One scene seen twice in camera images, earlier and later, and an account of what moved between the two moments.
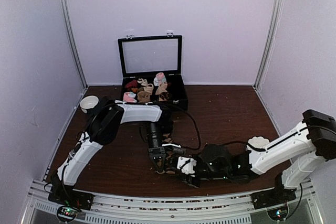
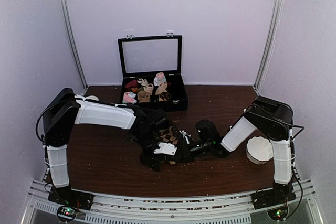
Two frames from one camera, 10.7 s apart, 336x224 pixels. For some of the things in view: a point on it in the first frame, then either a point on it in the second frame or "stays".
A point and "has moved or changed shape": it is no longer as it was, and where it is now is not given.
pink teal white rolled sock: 160,78 stays
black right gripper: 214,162 -> 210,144
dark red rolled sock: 133,83 stays
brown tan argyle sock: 164,96 stays
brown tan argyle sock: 171,162 has moved or changed shape
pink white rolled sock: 129,97 stays
